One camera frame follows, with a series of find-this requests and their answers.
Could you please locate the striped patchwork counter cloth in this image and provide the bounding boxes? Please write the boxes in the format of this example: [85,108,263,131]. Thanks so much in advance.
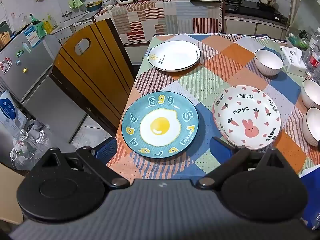
[93,0,224,46]

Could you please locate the clear plastic bags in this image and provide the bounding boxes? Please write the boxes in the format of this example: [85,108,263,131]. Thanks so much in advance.
[9,119,49,169]

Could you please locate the blue cardboard box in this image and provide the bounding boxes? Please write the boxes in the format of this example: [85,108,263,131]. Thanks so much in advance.
[298,164,320,231]

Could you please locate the white sun print plate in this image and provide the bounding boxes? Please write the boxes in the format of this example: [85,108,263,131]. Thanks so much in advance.
[148,41,202,72]

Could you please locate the white bowl black rim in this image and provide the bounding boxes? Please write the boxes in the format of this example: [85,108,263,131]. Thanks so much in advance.
[300,79,320,109]
[254,49,284,77]
[302,107,320,147]

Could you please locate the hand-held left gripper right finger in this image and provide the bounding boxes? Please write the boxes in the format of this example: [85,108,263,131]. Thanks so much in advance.
[195,137,287,189]

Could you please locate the orange wooden chair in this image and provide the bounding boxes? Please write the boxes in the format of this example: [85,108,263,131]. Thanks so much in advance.
[49,18,136,143]

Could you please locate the cartoon mouse magnet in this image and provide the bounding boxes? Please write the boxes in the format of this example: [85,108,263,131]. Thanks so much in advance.
[0,57,13,75]

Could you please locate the yellow detergent bottle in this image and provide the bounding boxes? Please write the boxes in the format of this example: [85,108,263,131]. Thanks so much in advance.
[42,15,58,31]

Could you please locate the blue paper notice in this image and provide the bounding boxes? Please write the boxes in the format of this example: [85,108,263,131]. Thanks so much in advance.
[23,26,42,48]

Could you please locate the white tissue box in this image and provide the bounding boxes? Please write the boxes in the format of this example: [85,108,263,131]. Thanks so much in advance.
[280,46,308,77]

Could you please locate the white rabbit carrot plate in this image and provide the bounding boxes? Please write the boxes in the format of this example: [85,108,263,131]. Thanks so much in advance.
[212,85,282,150]

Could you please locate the black gas stove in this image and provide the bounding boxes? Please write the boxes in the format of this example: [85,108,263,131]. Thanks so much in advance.
[222,0,288,22]

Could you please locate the green plastic bottle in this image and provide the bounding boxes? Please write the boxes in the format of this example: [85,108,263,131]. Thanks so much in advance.
[29,14,45,32]

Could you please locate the red label water bottle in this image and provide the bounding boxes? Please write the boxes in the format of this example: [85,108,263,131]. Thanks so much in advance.
[306,46,320,78]

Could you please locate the white bag blue label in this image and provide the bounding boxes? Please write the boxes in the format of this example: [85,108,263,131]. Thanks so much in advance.
[0,90,26,137]

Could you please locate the blue fried egg plate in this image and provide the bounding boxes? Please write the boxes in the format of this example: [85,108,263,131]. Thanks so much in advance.
[122,91,199,159]

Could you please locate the blue basin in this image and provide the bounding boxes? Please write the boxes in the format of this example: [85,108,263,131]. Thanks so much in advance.
[86,1,103,12]

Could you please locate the grey refrigerator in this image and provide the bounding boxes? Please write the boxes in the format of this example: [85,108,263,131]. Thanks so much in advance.
[0,26,88,142]

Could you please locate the clear water bottle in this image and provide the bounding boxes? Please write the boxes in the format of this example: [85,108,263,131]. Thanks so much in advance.
[309,27,320,53]

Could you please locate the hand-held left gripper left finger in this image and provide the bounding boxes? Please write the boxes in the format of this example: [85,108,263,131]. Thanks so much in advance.
[41,137,129,188]

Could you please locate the green plastic basket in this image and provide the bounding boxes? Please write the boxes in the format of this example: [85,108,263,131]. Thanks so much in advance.
[287,30,311,51]

